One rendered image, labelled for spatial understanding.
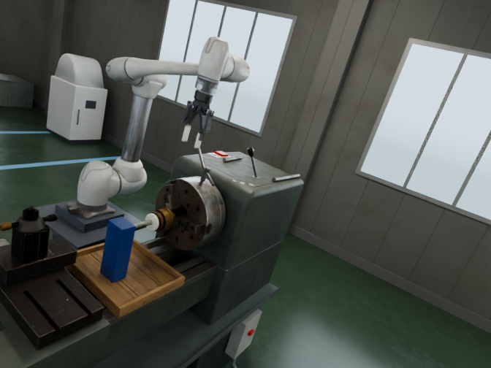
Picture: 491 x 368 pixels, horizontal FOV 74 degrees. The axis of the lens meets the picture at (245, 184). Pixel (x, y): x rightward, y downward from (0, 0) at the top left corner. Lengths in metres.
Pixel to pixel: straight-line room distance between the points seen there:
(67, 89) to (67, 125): 0.53
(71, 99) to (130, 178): 3.77
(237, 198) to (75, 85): 4.41
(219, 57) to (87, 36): 5.48
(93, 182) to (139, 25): 4.19
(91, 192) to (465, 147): 3.32
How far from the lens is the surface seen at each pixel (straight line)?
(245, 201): 1.40
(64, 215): 1.97
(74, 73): 5.65
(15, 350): 1.08
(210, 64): 1.33
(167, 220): 1.34
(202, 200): 1.33
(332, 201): 4.05
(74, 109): 5.63
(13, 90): 7.50
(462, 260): 4.09
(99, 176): 1.84
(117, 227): 1.22
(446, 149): 3.84
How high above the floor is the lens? 1.71
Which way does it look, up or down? 18 degrees down
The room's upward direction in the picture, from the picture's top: 17 degrees clockwise
